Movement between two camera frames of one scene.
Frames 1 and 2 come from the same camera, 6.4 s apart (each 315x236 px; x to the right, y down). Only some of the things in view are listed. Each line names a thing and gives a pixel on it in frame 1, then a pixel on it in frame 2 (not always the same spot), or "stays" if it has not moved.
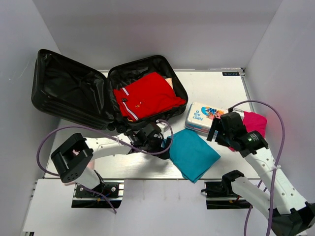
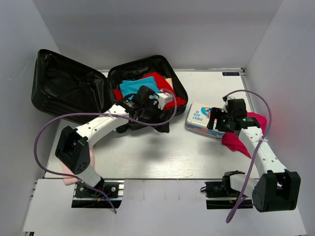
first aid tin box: x=199 y=116 stays
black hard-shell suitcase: x=70 y=88 stays
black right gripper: x=219 y=139 -> x=216 y=113
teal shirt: x=191 y=154 -> x=131 y=87
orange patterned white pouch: x=169 y=80 stays
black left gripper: x=160 y=139 -> x=154 y=103
